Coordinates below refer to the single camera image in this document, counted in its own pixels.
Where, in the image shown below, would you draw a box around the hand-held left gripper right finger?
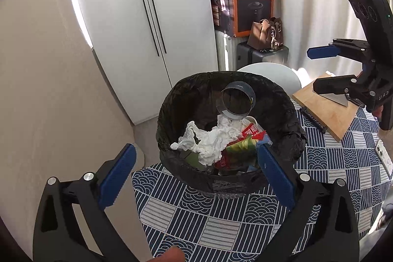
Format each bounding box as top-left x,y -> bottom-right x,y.
257,144 -> 360,262

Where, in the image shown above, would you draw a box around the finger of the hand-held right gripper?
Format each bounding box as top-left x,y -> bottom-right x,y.
307,39 -> 373,61
312,74 -> 374,107

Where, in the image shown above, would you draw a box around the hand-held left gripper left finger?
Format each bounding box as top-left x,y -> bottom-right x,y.
32,143 -> 137,262

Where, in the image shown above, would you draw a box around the colourful snack wrappers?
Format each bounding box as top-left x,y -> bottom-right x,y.
215,124 -> 271,172

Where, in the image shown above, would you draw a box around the white tissue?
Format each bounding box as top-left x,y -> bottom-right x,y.
170,115 -> 246,167

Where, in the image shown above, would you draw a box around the trash bin with black bag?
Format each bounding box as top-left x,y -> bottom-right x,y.
155,71 -> 308,199

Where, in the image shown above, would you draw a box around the person's left hand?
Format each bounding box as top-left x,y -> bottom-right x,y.
153,245 -> 185,262

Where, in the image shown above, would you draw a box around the wooden cutting board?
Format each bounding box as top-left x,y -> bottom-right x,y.
292,72 -> 360,143

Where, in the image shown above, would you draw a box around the black metal rack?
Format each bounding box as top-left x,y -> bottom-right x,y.
299,107 -> 327,134

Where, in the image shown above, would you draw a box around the dark grey suitcase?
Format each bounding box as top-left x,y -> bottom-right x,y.
236,41 -> 290,70

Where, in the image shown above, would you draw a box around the brown leather handbag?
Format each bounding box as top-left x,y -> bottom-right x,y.
246,17 -> 284,51

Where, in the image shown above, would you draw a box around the blue white patterned tablecloth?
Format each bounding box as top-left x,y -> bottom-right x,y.
131,96 -> 393,262

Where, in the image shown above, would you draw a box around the orange appliance box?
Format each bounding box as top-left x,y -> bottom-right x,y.
208,0 -> 275,38

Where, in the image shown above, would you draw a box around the white smartphone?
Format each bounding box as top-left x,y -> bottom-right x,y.
375,139 -> 393,177

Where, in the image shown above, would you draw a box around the silver ribbed suitcase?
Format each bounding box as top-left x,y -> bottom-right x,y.
215,30 -> 238,71

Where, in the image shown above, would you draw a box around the white wardrobe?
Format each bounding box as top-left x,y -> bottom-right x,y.
64,0 -> 219,126

